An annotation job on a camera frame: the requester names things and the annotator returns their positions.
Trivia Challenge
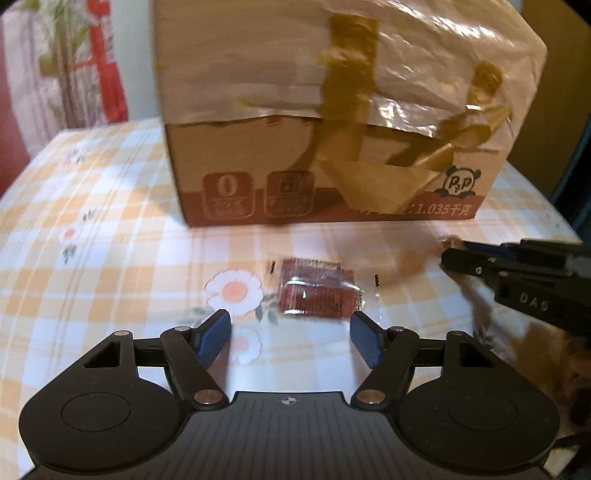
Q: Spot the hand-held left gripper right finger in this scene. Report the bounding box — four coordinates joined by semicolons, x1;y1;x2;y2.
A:
349;311;498;410

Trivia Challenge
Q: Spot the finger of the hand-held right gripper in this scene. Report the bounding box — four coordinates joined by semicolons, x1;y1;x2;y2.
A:
440;248;504;284
461;240;522;262

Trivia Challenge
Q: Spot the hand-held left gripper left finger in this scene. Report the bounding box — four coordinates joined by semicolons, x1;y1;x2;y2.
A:
81;309;232;410

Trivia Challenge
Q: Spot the red snack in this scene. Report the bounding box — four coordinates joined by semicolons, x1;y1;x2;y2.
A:
269;256;382;325

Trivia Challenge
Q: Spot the plastic-lined cardboard box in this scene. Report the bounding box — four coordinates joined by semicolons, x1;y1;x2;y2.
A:
152;0;549;228

